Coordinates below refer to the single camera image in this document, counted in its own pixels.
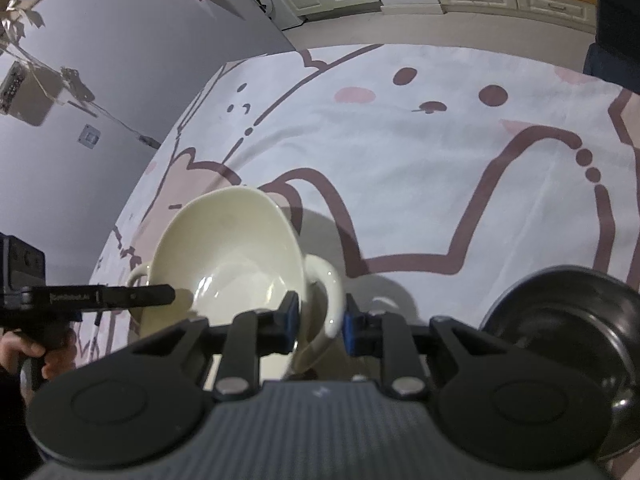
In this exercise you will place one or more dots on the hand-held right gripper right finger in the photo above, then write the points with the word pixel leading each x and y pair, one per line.
pixel 351 331

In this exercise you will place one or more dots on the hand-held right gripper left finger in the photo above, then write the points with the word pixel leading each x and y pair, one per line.
pixel 291 320

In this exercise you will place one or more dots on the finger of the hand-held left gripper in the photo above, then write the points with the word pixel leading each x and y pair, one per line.
pixel 125 296

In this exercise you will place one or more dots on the plain cream bowl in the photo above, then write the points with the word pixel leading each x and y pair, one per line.
pixel 235 255

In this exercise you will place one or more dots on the round steel bowl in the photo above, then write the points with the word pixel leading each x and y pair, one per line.
pixel 565 320

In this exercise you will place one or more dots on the person's left hand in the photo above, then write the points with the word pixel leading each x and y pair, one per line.
pixel 20 350

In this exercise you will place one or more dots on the cartoon bear printed cloth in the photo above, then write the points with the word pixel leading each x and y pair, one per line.
pixel 425 160

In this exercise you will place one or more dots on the wooden-topped drawer cabinet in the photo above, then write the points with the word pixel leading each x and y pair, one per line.
pixel 515 2

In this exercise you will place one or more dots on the dark upholstered chair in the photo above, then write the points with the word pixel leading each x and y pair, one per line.
pixel 617 20

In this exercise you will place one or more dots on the grey wall socket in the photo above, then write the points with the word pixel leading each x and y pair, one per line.
pixel 90 137

